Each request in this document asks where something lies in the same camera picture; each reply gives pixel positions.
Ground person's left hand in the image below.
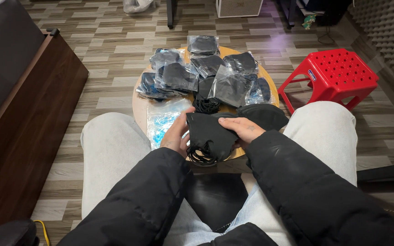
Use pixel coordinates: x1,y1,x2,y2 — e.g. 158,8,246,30
159,107,196,159

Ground person's right hand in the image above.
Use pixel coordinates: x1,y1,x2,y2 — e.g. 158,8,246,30
218,117,267,149

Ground stack of black masks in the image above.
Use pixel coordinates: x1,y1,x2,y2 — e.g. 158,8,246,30
185,112,240,167

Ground black masks with tangled loops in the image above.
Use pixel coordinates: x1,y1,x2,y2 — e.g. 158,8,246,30
192,76,223,115

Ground loose black face mask stack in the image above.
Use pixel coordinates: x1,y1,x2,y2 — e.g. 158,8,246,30
212,103,290,132

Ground pile of bagged black masks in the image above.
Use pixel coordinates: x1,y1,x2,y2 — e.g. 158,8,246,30
135,35,277,108

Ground clear plastic bags with blue print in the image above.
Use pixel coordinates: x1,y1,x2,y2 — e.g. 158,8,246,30
146,98,193,150

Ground black chair seat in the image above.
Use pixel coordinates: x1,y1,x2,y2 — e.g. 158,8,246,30
185,172,249,233

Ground round wooden table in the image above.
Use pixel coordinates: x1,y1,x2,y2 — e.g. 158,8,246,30
132,46,280,162

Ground red plastic stool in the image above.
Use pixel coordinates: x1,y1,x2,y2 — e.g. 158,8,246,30
277,48,379,115

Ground white speaker box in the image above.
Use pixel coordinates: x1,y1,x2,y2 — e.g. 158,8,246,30
216,0,264,18

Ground person's light grey trousers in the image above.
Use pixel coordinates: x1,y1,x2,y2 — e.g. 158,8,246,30
81,101,358,246

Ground black metal table leg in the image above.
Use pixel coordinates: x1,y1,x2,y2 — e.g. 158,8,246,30
166,0,176,29

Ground green toy figure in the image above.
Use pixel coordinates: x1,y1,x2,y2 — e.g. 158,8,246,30
302,14,316,30

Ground clear plastic bag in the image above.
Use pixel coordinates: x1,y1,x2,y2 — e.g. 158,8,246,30
122,0,156,14

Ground grey acoustic foam panel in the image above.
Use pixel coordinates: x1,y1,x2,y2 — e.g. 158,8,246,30
348,0,394,103

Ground dark brown wooden cabinet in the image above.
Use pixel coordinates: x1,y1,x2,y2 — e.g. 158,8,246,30
0,31,89,238

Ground black monitor screen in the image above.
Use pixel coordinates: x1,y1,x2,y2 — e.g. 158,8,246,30
0,0,46,137

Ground black office chair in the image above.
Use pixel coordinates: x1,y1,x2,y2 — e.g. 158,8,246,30
0,219,40,246

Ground black desk frame with equipment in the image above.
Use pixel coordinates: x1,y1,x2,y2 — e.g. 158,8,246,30
279,0,353,45

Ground yellow cable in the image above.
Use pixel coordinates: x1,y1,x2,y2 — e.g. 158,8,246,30
34,220,51,246

